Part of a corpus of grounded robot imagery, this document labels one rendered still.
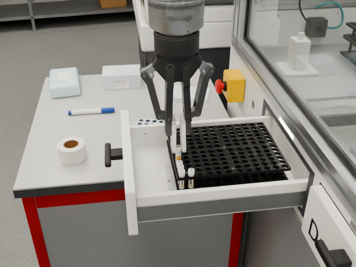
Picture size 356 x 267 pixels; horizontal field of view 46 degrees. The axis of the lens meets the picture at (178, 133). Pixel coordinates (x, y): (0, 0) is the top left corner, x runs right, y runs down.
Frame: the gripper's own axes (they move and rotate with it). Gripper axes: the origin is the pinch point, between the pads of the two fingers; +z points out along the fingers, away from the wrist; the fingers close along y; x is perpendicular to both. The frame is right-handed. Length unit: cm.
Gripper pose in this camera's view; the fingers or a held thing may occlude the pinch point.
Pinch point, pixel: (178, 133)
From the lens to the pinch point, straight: 79.3
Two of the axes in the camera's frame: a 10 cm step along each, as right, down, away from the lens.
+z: 0.1, 8.4, 5.4
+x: -1.4, -5.3, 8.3
